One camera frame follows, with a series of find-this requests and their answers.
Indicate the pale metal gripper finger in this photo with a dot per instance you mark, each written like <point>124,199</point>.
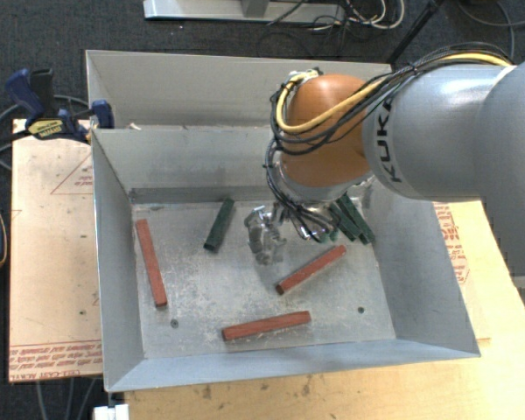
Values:
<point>272,248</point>
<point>255,230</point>

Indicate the dark green flat block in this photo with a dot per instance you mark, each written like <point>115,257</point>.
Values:
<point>349,219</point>
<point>219,225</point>
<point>365,229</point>

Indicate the brown cardboard board red print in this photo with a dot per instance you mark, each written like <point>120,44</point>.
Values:
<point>52,256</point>

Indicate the red-brown flat block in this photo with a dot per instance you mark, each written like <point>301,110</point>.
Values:
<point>311,269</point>
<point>266,325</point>
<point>151,264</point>

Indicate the grey metal bin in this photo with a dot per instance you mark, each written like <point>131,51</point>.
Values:
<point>245,287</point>

